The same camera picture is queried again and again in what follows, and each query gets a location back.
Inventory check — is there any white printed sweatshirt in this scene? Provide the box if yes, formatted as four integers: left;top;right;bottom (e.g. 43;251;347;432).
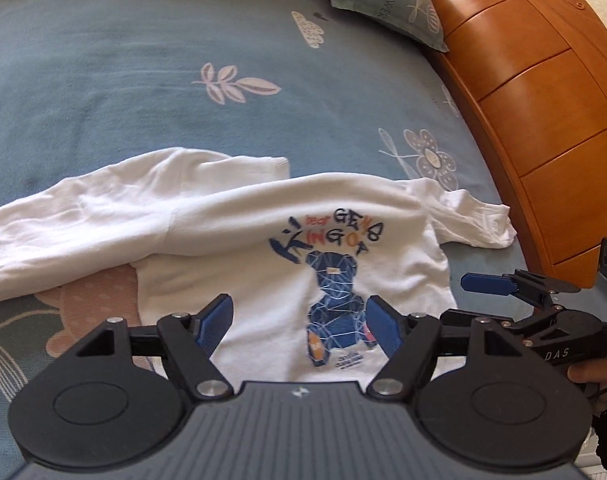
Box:
0;148;516;386

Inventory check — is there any person's right hand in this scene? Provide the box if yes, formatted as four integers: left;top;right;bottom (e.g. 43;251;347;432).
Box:
567;356;607;414

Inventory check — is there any orange wooden headboard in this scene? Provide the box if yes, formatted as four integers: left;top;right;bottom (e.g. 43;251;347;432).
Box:
430;0;607;286

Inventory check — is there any blue floral bed sheet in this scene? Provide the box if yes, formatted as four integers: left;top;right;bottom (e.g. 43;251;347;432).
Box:
0;0;530;480

